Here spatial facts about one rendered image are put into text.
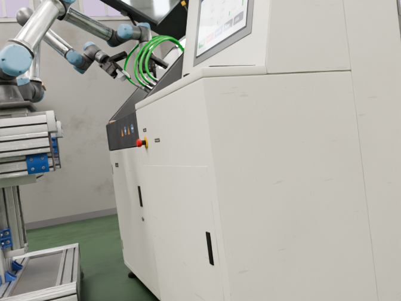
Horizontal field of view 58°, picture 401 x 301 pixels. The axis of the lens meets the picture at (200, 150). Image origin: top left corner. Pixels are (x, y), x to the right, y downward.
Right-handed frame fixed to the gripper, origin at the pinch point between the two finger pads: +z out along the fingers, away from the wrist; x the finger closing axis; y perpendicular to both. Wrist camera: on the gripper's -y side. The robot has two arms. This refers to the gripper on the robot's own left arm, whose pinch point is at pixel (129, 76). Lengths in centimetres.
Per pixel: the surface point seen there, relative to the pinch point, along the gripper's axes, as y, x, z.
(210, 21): -36, 53, 44
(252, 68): -21, 86, 81
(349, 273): 6, 54, 144
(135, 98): 8.0, -20.6, 1.1
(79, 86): 41, -203, -166
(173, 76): -12.1, 31.2, 36.7
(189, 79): -7, 89, 69
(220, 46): -28, 61, 58
